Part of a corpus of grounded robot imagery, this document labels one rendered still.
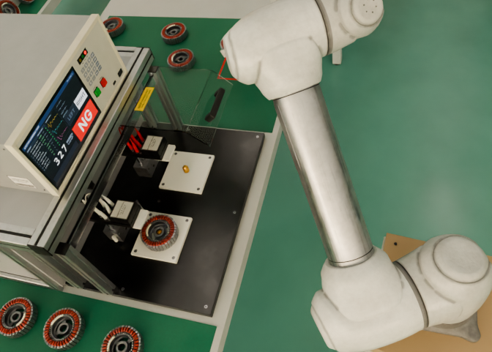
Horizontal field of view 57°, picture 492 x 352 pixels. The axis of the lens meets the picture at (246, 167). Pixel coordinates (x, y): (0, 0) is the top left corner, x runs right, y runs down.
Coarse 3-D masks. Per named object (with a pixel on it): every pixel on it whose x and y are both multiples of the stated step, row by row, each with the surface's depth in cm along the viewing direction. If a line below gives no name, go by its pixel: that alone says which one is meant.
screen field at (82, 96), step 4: (80, 92) 115; (84, 92) 117; (80, 96) 116; (84, 96) 117; (76, 100) 114; (80, 100) 116; (84, 100) 117; (72, 104) 113; (76, 104) 115; (80, 104) 116; (72, 108) 113; (76, 108) 115; (68, 112) 112; (72, 112) 114; (76, 112) 115; (64, 116) 111; (68, 116) 112; (72, 116) 114; (68, 120) 112; (72, 120) 114
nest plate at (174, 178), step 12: (180, 156) 157; (192, 156) 156; (204, 156) 155; (168, 168) 154; (180, 168) 154; (192, 168) 153; (204, 168) 152; (168, 180) 152; (180, 180) 151; (192, 180) 150; (204, 180) 149; (192, 192) 148
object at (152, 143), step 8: (152, 136) 145; (160, 136) 145; (136, 144) 147; (144, 144) 144; (152, 144) 143; (160, 144) 143; (168, 144) 147; (128, 152) 146; (144, 152) 143; (152, 152) 142; (160, 152) 143; (168, 152) 145; (160, 160) 145; (168, 160) 144
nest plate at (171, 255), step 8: (152, 216) 144; (176, 216) 143; (176, 224) 141; (184, 224) 141; (184, 232) 139; (136, 240) 140; (176, 240) 138; (184, 240) 139; (136, 248) 139; (144, 248) 138; (168, 248) 137; (176, 248) 136; (144, 256) 137; (152, 256) 136; (160, 256) 136; (168, 256) 135; (176, 256) 135
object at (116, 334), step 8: (120, 328) 125; (128, 328) 124; (112, 336) 124; (120, 336) 125; (128, 336) 124; (136, 336) 123; (104, 344) 123; (112, 344) 124; (120, 344) 124; (128, 344) 124; (136, 344) 121
